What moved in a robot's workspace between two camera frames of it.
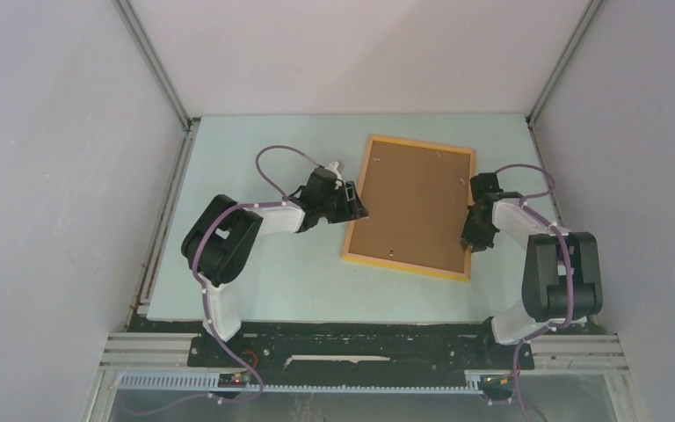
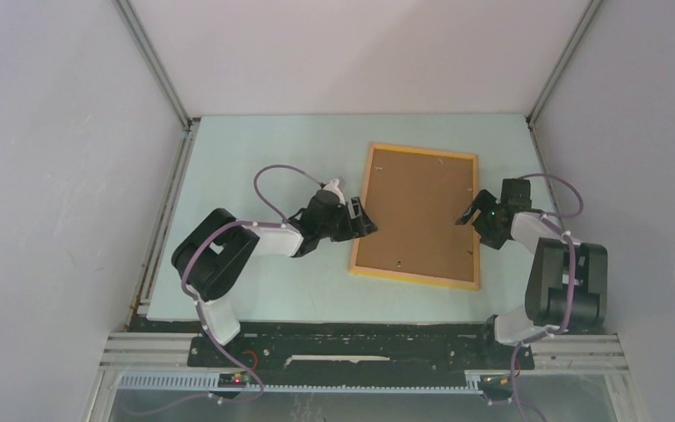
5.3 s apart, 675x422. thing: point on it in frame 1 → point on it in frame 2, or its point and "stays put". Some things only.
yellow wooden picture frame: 453,275 → 475,285
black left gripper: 353,208 → 359,227
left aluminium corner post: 189,124 stays put
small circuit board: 235,380 stays put
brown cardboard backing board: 417,203 stays put
